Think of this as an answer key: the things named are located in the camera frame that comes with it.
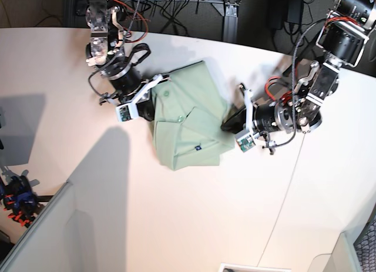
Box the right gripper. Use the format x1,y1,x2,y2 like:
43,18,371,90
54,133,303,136
99,74,169,121

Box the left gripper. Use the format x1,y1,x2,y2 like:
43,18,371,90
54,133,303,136
220,84,282,143

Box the light green T-shirt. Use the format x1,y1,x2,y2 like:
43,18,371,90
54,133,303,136
152,61,234,170

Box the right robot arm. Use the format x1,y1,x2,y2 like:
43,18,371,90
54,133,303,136
85,0,169,122

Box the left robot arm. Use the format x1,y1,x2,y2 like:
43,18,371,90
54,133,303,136
221,0,375,149

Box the black power brick pair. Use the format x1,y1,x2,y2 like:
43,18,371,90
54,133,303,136
267,0,304,30

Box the white tray at bottom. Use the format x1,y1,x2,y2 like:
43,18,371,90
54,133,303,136
218,263,291,272

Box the dark monitor edge left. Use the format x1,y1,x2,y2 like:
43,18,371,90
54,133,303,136
0,112,4,150

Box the grey partition panel left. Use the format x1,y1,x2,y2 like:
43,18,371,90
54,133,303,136
1,182,82,271

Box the grey partition panel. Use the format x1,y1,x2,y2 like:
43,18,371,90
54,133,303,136
1,182,82,271
307,232,362,272

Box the grey partition panel right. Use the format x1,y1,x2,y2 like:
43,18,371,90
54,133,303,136
307,232,362,272

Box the black mesh chair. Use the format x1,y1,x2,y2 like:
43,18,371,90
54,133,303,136
354,220,376,272

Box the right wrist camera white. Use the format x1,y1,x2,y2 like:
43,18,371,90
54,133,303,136
115,102,139,122

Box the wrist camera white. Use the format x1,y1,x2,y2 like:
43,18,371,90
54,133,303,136
235,129,256,153
115,102,139,122

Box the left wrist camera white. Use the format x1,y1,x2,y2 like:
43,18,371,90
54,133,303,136
235,129,256,153

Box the aluminium frame post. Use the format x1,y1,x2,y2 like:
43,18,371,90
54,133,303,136
212,0,241,43

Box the clamps with orange handles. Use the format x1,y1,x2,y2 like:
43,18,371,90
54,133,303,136
1,175,38,228

